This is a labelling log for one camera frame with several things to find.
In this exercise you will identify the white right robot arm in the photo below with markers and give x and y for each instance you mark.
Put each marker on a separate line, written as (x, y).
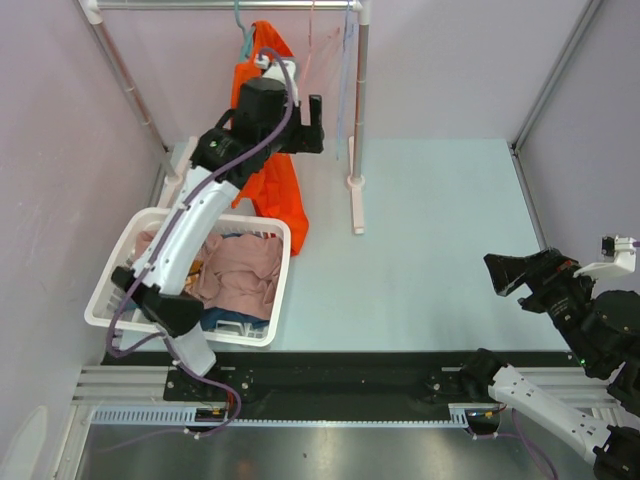
(602, 334)

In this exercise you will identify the pink clothes hanger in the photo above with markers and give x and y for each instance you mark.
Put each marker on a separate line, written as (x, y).
(314, 47)

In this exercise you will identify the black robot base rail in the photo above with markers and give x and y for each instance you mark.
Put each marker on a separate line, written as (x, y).
(361, 386)

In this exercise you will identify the teal clothes hanger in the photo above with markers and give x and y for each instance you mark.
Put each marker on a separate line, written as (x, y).
(247, 32)

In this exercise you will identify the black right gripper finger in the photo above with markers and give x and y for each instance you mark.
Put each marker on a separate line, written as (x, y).
(503, 267)
(504, 283)

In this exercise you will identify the metal clothes rack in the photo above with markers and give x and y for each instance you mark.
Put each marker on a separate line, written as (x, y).
(91, 10)

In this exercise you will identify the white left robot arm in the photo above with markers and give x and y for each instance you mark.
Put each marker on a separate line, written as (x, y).
(265, 120)

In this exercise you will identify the pink printed t shirt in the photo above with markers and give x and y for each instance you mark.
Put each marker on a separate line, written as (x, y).
(240, 275)

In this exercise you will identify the white plastic laundry basket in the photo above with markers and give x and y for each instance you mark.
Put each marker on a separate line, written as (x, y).
(106, 296)

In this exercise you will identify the aluminium corner frame post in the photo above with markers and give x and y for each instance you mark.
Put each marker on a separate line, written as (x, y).
(559, 68)

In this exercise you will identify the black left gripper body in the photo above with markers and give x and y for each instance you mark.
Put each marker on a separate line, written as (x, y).
(301, 138)

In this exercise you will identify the orange t shirt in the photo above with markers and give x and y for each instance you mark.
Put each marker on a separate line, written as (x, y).
(274, 191)

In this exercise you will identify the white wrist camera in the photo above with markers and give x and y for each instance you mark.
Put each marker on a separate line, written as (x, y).
(273, 70)
(619, 256)

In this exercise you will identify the light blue clothes hanger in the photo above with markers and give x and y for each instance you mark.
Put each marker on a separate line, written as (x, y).
(348, 32)

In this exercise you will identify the blue t shirt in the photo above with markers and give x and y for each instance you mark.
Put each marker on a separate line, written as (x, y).
(235, 317)

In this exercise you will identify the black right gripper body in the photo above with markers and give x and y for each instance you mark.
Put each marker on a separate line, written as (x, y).
(559, 293)

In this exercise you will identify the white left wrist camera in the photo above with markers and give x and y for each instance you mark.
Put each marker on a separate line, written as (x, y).
(273, 70)

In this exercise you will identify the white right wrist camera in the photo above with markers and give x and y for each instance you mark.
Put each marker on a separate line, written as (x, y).
(619, 256)

